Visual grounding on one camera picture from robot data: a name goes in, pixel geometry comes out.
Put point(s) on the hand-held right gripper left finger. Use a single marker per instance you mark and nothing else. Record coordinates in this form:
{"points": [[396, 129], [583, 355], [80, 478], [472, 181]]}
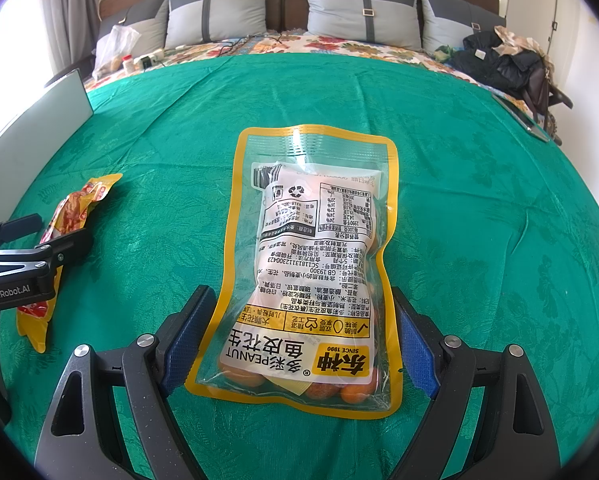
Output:
{"points": [[187, 350]]}

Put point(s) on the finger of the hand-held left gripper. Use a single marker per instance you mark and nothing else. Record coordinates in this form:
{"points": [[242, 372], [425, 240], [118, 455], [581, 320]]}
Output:
{"points": [[9, 227], [69, 247]]}

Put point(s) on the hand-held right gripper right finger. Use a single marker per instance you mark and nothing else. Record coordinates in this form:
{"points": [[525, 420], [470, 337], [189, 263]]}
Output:
{"points": [[419, 350]]}

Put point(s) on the red yellow snack packet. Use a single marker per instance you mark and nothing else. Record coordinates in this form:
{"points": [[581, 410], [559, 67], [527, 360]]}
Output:
{"points": [[74, 205]]}

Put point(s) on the white cardboard box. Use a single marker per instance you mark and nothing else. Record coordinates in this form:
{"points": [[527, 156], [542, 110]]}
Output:
{"points": [[44, 115]]}

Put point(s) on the yellow-bordered peanut packet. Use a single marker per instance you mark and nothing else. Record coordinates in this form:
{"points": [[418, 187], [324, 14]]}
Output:
{"points": [[309, 270]]}

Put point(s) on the green tablecloth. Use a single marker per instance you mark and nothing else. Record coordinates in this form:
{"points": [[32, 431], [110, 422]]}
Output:
{"points": [[479, 260]]}

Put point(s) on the dark wooden chair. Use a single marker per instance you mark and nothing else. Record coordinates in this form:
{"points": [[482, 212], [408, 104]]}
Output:
{"points": [[69, 67]]}

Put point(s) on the white bottle red cap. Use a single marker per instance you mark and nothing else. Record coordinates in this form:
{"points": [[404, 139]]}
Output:
{"points": [[128, 63]]}

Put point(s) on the clear plastic bag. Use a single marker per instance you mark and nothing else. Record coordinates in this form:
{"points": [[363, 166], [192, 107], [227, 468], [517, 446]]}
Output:
{"points": [[112, 47]]}

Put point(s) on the white power strip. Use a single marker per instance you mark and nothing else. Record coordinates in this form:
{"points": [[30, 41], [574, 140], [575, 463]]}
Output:
{"points": [[152, 57]]}

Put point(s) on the grey two-tone pillow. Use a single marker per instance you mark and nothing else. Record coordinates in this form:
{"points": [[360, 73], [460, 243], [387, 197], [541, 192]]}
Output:
{"points": [[364, 5], [454, 25], [214, 10], [139, 25]]}

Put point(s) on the grey curtain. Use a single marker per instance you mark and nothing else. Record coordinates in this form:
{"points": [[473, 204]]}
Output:
{"points": [[74, 0]]}

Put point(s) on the smartphone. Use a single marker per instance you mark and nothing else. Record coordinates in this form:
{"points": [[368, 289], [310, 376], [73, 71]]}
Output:
{"points": [[522, 115]]}

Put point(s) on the brown bag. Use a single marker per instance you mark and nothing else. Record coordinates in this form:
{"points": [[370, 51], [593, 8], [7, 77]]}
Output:
{"points": [[544, 90]]}

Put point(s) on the black jacket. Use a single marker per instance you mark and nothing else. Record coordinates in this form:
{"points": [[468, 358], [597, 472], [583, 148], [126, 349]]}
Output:
{"points": [[499, 62]]}

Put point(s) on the floral bedsheet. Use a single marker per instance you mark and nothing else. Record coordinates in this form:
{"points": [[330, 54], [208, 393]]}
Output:
{"points": [[339, 47]]}

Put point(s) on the beige cloth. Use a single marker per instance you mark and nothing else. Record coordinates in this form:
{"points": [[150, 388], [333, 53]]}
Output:
{"points": [[517, 40]]}

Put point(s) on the white door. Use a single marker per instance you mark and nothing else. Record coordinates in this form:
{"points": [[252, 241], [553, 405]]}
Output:
{"points": [[534, 0]]}

